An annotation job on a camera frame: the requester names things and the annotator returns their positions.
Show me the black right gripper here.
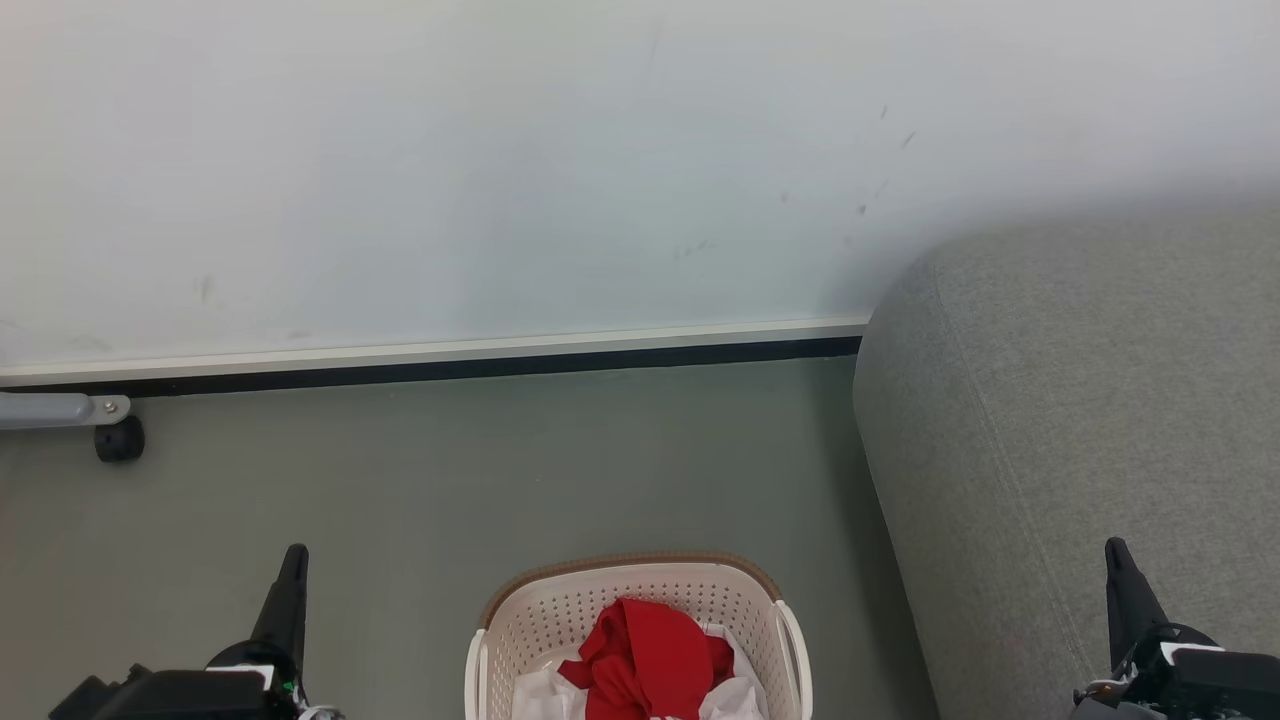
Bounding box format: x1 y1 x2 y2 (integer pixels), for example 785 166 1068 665
1070 537 1280 720

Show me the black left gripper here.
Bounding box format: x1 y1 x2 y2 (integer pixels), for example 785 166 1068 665
48 544 346 720

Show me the white garment with red trim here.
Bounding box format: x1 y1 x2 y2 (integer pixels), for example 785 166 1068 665
512 622 771 720

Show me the grey fabric sofa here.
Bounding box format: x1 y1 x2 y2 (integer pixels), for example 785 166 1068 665
852 205 1280 720

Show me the black caster wheel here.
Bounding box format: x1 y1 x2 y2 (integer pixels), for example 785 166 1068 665
95 415 146 463

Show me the cream perforated laundry basket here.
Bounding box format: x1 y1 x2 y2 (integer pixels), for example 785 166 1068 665
465 552 813 720

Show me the white and black baseboard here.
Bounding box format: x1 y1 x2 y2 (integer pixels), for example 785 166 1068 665
0 318 869 399

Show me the grey metal furniture leg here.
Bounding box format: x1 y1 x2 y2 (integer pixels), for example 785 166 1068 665
0 393 131 431

